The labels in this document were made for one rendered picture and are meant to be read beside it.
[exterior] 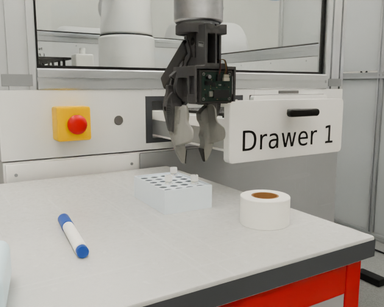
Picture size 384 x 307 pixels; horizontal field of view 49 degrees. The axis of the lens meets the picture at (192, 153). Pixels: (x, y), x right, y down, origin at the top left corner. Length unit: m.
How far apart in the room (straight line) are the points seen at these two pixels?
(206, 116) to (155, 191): 0.15
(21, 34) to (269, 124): 0.52
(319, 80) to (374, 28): 1.57
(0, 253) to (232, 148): 0.44
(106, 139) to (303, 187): 0.67
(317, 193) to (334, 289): 0.86
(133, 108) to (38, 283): 0.63
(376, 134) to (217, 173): 1.81
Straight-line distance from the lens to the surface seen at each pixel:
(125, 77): 1.00
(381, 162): 2.85
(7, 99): 0.94
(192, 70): 0.61
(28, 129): 0.95
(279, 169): 1.29
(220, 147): 0.79
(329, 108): 0.90
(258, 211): 0.58
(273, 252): 0.52
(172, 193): 0.65
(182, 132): 0.66
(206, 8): 0.64
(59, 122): 0.91
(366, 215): 2.99
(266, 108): 0.79
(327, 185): 1.46
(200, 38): 0.63
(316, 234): 0.59
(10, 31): 0.95
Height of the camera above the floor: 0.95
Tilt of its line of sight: 9 degrees down
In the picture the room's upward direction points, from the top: straight up
